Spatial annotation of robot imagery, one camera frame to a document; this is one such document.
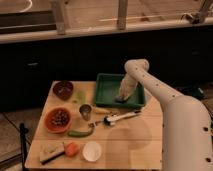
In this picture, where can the pale green vegetable piece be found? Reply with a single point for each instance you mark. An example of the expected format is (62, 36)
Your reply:
(80, 96)

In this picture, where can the green chili pepper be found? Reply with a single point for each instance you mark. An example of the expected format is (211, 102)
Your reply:
(80, 134)

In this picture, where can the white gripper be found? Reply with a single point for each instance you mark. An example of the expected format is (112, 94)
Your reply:
(127, 87)

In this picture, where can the small metal cup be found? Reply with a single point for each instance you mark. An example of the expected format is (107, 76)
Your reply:
(85, 111)

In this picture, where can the black handled knife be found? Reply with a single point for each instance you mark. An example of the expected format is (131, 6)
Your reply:
(48, 158)

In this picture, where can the dark red bowl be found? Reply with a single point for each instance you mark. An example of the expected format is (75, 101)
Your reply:
(63, 90)

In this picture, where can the wooden window frame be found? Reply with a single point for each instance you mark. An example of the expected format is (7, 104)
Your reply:
(31, 20)

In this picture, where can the orange bowl with beans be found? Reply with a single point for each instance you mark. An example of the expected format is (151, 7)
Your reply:
(58, 120)

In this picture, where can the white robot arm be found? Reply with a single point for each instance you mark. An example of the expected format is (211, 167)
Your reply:
(186, 142)

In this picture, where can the orange tomato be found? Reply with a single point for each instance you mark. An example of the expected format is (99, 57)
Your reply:
(72, 149)

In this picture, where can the green plastic tray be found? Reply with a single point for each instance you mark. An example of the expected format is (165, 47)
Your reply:
(107, 88)

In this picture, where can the dark sponge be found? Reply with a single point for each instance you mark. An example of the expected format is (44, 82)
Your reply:
(119, 99)

